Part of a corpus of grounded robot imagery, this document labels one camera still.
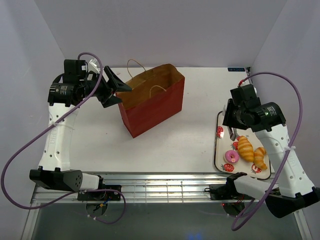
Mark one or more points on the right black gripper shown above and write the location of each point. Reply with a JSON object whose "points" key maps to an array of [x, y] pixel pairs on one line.
{"points": [[228, 120]]}

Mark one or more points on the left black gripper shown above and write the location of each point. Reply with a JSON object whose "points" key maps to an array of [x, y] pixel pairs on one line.
{"points": [[117, 83]]}

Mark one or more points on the silver metal tongs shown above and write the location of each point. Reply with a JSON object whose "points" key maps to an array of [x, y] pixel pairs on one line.
{"points": [[233, 134]]}

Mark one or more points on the large fake croissant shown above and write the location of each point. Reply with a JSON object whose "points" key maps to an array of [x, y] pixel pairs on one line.
{"points": [[245, 149]]}

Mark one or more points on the red paper bag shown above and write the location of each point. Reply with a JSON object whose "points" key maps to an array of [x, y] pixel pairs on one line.
{"points": [[157, 94]]}

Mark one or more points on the small fake croissant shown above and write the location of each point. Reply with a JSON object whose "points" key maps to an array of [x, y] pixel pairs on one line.
{"points": [[259, 155]]}

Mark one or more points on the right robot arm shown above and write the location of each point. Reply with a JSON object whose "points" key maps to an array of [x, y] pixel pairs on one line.
{"points": [[295, 190]]}

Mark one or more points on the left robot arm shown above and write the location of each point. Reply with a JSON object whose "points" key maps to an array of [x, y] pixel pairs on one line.
{"points": [[80, 81]]}

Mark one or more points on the pink fake donut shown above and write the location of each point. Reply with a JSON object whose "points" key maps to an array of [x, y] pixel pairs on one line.
{"points": [[231, 157]]}

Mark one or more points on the strawberry pattern tray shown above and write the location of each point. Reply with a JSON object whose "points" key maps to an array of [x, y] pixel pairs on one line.
{"points": [[223, 143]]}

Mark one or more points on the right blue table label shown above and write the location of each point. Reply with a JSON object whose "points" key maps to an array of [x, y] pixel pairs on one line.
{"points": [[236, 69]]}

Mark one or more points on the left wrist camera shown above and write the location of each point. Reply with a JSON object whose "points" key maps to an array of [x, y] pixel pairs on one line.
{"points": [[93, 66]]}

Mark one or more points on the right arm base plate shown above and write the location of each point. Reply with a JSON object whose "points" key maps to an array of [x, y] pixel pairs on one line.
{"points": [[223, 192]]}

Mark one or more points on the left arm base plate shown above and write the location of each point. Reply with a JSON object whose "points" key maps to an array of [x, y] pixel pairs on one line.
{"points": [[100, 192]]}

